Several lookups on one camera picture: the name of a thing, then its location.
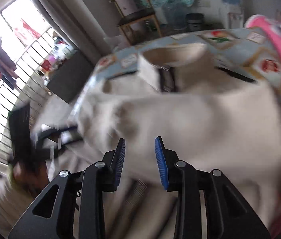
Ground cream zip jacket black trim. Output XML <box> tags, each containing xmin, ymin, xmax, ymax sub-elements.
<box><xmin>34</xmin><ymin>43</ymin><xmax>281</xmax><ymax>238</ymax></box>

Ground dark hanging clothes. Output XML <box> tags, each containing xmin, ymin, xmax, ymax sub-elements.
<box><xmin>0</xmin><ymin>37</ymin><xmax>19</xmax><ymax>91</ymax></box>

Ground person's left hand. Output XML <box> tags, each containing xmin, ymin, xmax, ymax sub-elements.
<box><xmin>13</xmin><ymin>161</ymin><xmax>49</xmax><ymax>197</ymax></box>

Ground dark grey low cabinet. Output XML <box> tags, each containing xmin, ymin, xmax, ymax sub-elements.
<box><xmin>46</xmin><ymin>52</ymin><xmax>93</xmax><ymax>103</ymax></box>

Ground grey window curtain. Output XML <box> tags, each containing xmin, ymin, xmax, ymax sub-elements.
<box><xmin>30</xmin><ymin>0</ymin><xmax>119</xmax><ymax>64</ymax></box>

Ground wooden chair dark seat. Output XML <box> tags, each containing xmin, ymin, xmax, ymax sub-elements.
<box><xmin>110</xmin><ymin>0</ymin><xmax>163</xmax><ymax>46</ymax></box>

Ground black rice cooker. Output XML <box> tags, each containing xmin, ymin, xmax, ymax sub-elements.
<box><xmin>185</xmin><ymin>13</ymin><xmax>204</xmax><ymax>32</ymax></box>

